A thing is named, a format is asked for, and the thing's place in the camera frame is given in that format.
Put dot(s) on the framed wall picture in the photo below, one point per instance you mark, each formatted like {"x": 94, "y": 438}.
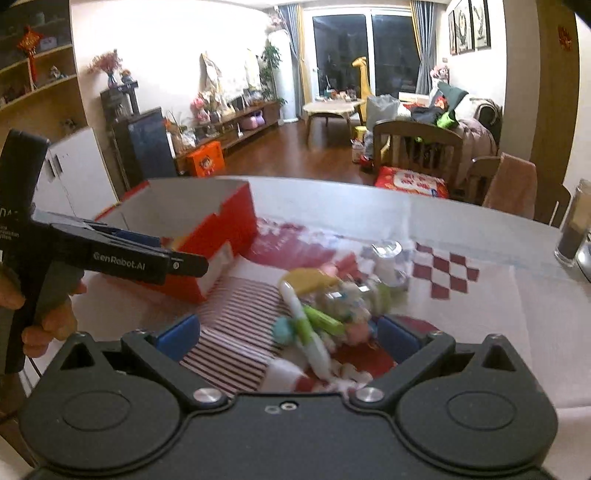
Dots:
{"x": 481, "y": 23}
{"x": 452, "y": 32}
{"x": 462, "y": 25}

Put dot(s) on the white plastic bag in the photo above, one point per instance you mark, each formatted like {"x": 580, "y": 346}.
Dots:
{"x": 383, "y": 113}

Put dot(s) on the red wall decoration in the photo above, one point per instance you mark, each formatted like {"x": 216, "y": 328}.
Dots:
{"x": 565, "y": 37}

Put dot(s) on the wooden TV cabinet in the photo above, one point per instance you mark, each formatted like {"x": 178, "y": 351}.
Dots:
{"x": 249, "y": 110}

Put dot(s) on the red printed cushion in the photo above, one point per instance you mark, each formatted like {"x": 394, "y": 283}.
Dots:
{"x": 411, "y": 182}

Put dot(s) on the orange gift box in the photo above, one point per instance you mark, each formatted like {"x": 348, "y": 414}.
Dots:
{"x": 205, "y": 159}

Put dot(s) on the grey curtain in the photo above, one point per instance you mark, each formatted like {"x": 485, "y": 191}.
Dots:
{"x": 291, "y": 27}
{"x": 422, "y": 41}

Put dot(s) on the glass cup with dark drink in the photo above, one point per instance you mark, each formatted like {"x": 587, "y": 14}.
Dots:
{"x": 572, "y": 240}

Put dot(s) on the wooden slatted chair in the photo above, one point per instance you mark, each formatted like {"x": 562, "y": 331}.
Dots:
{"x": 415, "y": 127}

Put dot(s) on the sofa with clothes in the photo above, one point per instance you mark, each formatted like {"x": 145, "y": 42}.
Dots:
{"x": 475, "y": 129}

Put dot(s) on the black water dispenser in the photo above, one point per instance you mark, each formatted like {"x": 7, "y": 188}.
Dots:
{"x": 117, "y": 99}

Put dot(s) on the small yellow stool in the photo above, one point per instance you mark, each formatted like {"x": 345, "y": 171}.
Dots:
{"x": 361, "y": 133}

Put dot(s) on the purple plush toy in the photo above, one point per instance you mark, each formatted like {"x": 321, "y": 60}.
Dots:
{"x": 253, "y": 123}

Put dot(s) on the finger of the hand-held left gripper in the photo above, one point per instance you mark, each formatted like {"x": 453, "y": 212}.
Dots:
{"x": 189, "y": 266}
{"x": 138, "y": 239}

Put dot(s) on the wooden wall shelf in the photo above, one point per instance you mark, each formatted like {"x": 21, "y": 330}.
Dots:
{"x": 41, "y": 101}

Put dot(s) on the pink towel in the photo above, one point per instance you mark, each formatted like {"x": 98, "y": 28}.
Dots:
{"x": 508, "y": 184}

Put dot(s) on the green potted plant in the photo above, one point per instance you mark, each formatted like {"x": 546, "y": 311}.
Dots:
{"x": 270, "y": 62}

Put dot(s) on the pink flower vase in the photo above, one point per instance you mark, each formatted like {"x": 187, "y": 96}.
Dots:
{"x": 106, "y": 67}

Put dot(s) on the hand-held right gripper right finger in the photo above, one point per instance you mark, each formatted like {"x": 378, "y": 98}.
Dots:
{"x": 399, "y": 334}

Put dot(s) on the yellow giraffe toy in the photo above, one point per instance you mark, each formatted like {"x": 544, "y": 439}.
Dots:
{"x": 362, "y": 74}

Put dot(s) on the person's left hand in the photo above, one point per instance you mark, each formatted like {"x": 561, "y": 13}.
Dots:
{"x": 57, "y": 325}

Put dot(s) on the round wooden coffee table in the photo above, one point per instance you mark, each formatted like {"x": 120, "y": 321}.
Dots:
{"x": 330, "y": 108}

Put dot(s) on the red and white cardboard box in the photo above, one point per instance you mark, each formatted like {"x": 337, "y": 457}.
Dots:
{"x": 231, "y": 217}

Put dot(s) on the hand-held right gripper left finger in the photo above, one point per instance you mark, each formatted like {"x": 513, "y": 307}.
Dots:
{"x": 178, "y": 337}

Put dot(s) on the clear glass jar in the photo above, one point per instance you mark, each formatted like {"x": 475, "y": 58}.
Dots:
{"x": 388, "y": 265}

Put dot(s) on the glass balcony door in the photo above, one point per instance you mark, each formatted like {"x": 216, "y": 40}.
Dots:
{"x": 360, "y": 50}

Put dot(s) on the white cabinet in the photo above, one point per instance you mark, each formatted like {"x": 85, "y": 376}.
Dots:
{"x": 78, "y": 175}

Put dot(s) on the red knot ornament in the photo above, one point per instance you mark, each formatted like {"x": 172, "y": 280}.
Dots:
{"x": 30, "y": 46}

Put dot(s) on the red and white printed tablecloth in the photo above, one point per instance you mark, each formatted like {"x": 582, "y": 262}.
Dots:
{"x": 461, "y": 295}

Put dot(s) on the white tower air conditioner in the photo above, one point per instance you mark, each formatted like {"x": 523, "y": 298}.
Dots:
{"x": 285, "y": 74}

